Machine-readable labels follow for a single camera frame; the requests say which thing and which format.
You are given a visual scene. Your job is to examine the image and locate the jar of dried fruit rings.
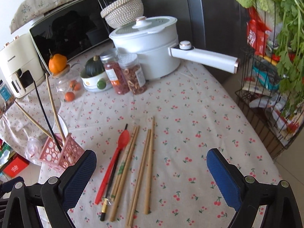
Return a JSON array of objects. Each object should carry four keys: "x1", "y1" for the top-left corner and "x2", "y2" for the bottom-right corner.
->
[{"x1": 119, "y1": 54, "x2": 147, "y2": 95}]

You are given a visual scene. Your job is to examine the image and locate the jar of red dried fruit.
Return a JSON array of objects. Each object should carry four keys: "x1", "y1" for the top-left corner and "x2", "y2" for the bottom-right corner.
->
[{"x1": 100, "y1": 48, "x2": 130, "y2": 95}]

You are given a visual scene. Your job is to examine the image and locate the printed bamboo chopstick left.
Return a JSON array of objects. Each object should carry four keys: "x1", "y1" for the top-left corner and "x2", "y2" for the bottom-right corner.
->
[{"x1": 109, "y1": 126, "x2": 138, "y2": 201}]

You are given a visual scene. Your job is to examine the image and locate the red plastic spoon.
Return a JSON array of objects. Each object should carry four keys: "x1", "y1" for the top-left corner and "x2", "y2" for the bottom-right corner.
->
[{"x1": 94, "y1": 129, "x2": 131, "y2": 205}]

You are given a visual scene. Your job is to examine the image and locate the bamboo chopstick far right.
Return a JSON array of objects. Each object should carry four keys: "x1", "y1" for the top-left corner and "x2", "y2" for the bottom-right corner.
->
[{"x1": 109, "y1": 126, "x2": 140, "y2": 222}]

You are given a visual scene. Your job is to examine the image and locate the green leafy vegetables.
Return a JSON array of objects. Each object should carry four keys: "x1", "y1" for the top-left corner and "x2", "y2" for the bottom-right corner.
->
[{"x1": 236, "y1": 0, "x2": 303, "y2": 112}]

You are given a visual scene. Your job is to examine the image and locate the woven basket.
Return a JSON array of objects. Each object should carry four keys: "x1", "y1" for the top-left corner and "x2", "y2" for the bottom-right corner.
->
[{"x1": 101, "y1": 0, "x2": 144, "y2": 29}]

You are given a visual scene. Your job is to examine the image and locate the black wire rack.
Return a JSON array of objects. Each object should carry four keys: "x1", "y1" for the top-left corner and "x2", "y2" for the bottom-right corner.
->
[{"x1": 234, "y1": 0, "x2": 304, "y2": 160}]

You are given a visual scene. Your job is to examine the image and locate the printed bamboo chopstick middle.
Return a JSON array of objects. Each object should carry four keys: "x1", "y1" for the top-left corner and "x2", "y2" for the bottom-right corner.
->
[{"x1": 111, "y1": 126, "x2": 139, "y2": 203}]

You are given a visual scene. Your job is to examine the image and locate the plain bamboo chopstick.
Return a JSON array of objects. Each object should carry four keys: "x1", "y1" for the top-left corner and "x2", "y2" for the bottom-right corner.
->
[{"x1": 45, "y1": 73, "x2": 66, "y2": 145}]

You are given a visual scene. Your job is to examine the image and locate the wooden chopstick in holder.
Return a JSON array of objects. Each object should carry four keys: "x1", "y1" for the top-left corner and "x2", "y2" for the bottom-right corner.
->
[{"x1": 14, "y1": 101, "x2": 51, "y2": 138}]

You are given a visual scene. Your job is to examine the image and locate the red box on floor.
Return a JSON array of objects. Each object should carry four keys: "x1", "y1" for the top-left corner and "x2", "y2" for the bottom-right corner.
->
[{"x1": 3, "y1": 154, "x2": 29, "y2": 178}]

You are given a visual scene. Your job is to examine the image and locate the black chopstick gold band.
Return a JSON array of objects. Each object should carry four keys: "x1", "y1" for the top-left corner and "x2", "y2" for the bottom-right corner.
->
[
  {"x1": 100, "y1": 124, "x2": 129, "y2": 222},
  {"x1": 32, "y1": 80, "x2": 63, "y2": 151}
]

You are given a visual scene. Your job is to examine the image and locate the cream toaster appliance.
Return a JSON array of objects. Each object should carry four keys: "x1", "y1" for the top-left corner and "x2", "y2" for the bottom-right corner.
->
[{"x1": 1, "y1": 33, "x2": 45, "y2": 98}]

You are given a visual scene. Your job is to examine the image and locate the dark green squash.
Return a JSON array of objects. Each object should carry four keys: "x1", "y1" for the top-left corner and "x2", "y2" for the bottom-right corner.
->
[{"x1": 85, "y1": 55, "x2": 105, "y2": 77}]

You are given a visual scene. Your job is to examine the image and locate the cherry print tablecloth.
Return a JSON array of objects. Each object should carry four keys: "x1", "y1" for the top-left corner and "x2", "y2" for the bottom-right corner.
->
[{"x1": 0, "y1": 40, "x2": 281, "y2": 228}]

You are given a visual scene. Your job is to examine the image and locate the bamboo chopstick far left pair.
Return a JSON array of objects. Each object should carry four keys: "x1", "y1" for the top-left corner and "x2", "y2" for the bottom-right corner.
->
[{"x1": 125, "y1": 129, "x2": 150, "y2": 228}]

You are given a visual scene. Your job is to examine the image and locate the white plastic spoon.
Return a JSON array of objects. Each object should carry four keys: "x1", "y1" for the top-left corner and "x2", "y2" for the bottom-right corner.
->
[{"x1": 57, "y1": 114, "x2": 69, "y2": 138}]

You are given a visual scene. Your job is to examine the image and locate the clear plastic bag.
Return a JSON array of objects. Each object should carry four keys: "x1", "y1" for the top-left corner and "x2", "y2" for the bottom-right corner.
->
[{"x1": 24, "y1": 137, "x2": 43, "y2": 166}]

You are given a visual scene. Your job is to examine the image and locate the white electric cooking pot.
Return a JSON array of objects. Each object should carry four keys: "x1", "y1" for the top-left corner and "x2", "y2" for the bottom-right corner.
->
[{"x1": 109, "y1": 16, "x2": 239, "y2": 80}]

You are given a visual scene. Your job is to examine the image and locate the black microwave oven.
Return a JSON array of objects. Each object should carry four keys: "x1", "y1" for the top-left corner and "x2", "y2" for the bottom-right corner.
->
[{"x1": 29, "y1": 0, "x2": 116, "y2": 72}]

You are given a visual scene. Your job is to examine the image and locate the glass jar with oranges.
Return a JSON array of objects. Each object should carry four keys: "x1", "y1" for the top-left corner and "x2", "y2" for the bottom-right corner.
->
[{"x1": 52, "y1": 64, "x2": 84, "y2": 102}]

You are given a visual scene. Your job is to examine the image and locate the white bowl with green knob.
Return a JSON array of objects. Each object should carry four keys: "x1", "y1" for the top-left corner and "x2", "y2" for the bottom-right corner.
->
[{"x1": 80, "y1": 69, "x2": 112, "y2": 93}]

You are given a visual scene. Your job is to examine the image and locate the red plastic bag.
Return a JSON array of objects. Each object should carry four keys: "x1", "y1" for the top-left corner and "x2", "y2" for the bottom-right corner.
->
[{"x1": 247, "y1": 7, "x2": 282, "y2": 62}]

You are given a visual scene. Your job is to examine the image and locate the pink perforated utensil holder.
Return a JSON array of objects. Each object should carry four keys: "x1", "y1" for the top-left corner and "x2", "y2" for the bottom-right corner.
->
[{"x1": 39, "y1": 133, "x2": 85, "y2": 173}]

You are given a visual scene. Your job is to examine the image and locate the printed bamboo chopstick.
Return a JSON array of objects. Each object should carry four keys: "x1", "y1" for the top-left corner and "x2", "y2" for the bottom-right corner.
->
[
  {"x1": 109, "y1": 126, "x2": 138, "y2": 201},
  {"x1": 111, "y1": 126, "x2": 139, "y2": 203}
]

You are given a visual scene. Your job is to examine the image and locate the orange pumpkin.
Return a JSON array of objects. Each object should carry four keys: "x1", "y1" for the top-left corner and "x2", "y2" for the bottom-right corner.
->
[{"x1": 48, "y1": 50, "x2": 67, "y2": 74}]

